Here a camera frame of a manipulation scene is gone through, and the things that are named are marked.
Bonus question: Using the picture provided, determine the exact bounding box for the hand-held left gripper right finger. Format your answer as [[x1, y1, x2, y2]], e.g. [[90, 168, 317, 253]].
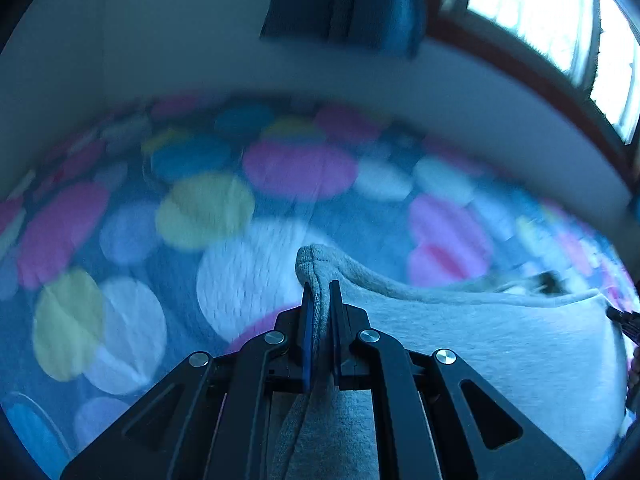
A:
[[329, 280, 586, 480]]

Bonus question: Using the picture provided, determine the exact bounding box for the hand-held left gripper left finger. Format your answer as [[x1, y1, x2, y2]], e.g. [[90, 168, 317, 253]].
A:
[[60, 281, 317, 480]]

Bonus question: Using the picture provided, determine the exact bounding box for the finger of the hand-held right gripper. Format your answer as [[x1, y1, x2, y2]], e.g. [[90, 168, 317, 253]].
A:
[[606, 306, 640, 346]]

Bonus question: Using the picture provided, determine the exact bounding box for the grey sweatshirt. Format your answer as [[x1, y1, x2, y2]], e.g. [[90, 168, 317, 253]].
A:
[[268, 243, 630, 480]]

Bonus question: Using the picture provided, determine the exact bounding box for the colourful dotted bed sheet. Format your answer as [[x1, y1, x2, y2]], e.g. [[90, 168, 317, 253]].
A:
[[0, 91, 640, 480]]

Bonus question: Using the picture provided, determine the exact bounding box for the wooden framed window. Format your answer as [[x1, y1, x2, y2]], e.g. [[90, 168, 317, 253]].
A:
[[422, 0, 640, 181]]

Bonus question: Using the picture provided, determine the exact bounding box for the blue curtain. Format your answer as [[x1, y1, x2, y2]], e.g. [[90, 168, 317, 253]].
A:
[[260, 0, 426, 58]]

